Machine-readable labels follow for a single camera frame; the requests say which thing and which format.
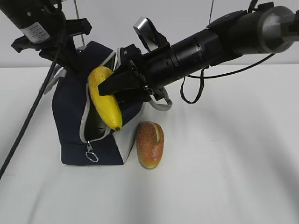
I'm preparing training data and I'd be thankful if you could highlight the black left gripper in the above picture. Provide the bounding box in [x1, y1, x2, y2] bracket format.
[11, 18, 92, 72]

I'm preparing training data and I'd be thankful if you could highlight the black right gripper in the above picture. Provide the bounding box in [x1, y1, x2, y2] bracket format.
[97, 44, 170, 103]

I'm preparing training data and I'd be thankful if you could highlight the yellow banana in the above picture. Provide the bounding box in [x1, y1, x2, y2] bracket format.
[88, 66, 122, 131]

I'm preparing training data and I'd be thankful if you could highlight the brown bread loaf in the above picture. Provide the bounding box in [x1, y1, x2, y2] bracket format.
[136, 121, 164, 169]

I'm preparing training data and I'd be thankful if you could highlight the navy blue lunch bag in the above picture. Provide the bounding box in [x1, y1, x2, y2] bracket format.
[45, 41, 143, 166]

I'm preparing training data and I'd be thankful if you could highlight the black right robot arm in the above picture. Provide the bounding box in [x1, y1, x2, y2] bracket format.
[98, 3, 299, 101]

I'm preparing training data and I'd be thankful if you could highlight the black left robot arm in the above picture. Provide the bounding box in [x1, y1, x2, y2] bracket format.
[0, 0, 92, 71]

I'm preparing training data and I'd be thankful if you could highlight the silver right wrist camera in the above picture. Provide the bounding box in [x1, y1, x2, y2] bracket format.
[133, 17, 169, 52]

